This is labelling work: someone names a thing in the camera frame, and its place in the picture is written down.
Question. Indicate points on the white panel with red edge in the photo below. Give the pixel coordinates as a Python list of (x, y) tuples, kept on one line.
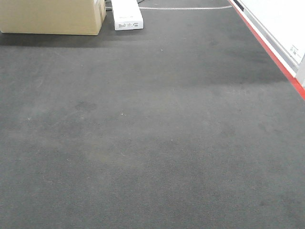
[(279, 26)]

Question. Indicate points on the brown cardboard box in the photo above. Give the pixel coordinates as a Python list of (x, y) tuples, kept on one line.
[(67, 17)]

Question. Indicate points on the white rectangular device box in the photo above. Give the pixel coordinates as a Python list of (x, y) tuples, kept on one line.
[(126, 15)]

